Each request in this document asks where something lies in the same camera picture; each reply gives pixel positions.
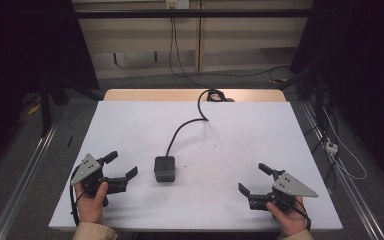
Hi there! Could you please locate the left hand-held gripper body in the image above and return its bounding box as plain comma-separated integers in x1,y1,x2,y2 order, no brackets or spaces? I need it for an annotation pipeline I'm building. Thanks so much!
70,153,128,208

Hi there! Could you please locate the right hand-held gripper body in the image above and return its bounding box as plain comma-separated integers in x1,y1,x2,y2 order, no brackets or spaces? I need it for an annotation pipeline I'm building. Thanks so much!
248,170,319,213

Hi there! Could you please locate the person's right hand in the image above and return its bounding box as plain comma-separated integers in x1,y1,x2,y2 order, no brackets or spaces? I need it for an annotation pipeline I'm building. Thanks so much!
265,195,311,238

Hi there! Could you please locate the person's left hand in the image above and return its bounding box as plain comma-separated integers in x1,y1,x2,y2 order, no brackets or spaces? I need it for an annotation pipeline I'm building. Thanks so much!
74,181,109,225

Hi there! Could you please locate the small black box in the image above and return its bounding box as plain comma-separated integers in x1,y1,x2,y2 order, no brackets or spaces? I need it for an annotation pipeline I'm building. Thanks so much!
153,155,177,183

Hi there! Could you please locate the white table board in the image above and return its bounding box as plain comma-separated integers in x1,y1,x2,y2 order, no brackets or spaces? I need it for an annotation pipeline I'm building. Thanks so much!
48,100,344,232

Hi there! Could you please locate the white power strip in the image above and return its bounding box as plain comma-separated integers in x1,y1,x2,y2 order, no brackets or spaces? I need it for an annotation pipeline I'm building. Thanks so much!
325,141,339,156

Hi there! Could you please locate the wooden table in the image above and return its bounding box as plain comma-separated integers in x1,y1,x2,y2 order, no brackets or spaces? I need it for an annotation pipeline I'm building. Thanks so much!
103,88,287,103

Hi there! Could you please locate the black metal stand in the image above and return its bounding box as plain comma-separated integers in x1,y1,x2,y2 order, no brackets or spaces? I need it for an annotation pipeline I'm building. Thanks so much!
275,64,329,135
38,72,105,138

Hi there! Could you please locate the yellow tape strip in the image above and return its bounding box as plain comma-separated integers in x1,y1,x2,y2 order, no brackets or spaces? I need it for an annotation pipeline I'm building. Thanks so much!
27,102,42,116

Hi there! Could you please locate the black curtain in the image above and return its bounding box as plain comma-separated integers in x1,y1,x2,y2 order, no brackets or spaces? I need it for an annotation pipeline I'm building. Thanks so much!
0,0,100,181
289,0,384,183

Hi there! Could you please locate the black horizontal bar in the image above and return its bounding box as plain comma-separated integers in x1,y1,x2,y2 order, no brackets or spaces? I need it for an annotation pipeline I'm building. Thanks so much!
72,8,315,20

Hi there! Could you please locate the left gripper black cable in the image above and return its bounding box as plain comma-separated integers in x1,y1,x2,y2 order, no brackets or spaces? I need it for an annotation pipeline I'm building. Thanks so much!
68,165,82,228

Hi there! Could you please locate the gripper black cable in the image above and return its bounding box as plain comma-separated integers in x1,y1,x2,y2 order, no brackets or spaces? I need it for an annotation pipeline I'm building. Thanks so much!
68,165,82,228
277,195,312,232

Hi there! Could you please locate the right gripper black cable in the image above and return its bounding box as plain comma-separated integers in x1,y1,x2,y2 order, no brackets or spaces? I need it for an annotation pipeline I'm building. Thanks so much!
277,195,312,232

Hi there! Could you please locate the aluminium floor rail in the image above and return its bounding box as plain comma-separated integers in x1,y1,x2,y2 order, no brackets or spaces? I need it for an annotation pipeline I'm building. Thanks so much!
299,99,384,240
0,122,60,240

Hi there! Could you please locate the white cable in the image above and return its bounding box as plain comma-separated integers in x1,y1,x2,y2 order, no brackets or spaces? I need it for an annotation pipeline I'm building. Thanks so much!
322,108,368,181

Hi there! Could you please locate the thick black box cable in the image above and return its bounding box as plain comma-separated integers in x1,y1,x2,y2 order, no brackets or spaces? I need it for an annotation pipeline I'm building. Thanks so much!
165,88,235,158

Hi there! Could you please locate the thin black wall cable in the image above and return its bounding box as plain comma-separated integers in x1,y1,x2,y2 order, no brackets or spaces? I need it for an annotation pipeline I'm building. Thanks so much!
168,15,292,90

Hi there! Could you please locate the white wall socket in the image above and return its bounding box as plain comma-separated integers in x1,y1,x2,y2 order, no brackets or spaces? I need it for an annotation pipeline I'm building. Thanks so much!
165,0,191,10

